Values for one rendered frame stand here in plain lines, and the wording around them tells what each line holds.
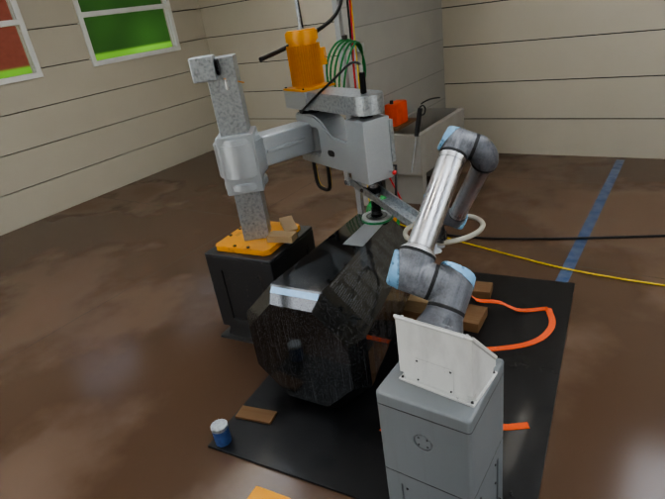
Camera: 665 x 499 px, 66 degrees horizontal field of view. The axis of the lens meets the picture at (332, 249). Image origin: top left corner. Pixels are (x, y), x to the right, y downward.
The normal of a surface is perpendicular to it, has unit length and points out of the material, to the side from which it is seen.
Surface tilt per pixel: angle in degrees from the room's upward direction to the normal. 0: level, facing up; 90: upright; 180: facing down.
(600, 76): 90
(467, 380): 90
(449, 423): 90
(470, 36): 90
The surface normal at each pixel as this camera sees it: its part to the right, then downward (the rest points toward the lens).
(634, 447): -0.14, -0.89
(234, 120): 0.05, 0.43
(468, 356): -0.61, 0.42
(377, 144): 0.56, 0.29
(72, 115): 0.82, 0.14
